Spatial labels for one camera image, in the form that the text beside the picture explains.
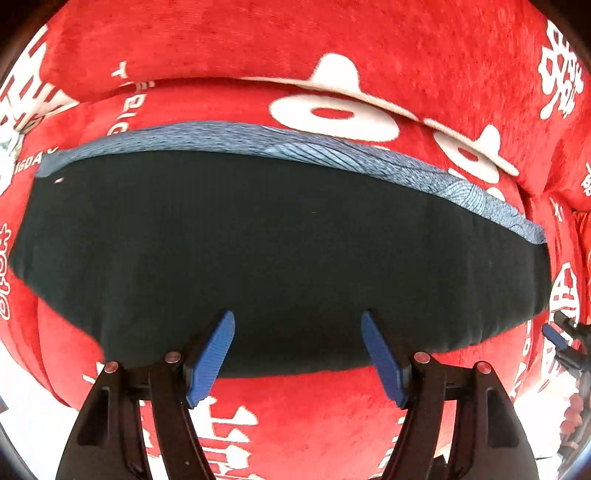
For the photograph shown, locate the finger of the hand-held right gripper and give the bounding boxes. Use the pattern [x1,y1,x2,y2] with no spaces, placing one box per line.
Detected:
[542,323,591,372]
[554,310,591,342]

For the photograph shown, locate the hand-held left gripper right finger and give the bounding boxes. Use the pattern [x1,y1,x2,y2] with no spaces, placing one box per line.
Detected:
[361,310,541,480]

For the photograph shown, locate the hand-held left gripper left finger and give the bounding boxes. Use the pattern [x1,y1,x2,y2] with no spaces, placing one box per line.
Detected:
[55,310,236,480]

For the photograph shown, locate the black pants with blue waistband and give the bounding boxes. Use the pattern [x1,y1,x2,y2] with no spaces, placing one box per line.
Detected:
[9,121,552,379]

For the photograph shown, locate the pile of light clothes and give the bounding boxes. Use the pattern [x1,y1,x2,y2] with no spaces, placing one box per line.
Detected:
[0,120,28,195]

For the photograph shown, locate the red printed sofa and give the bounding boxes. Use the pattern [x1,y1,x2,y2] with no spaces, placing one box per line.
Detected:
[0,0,591,480]

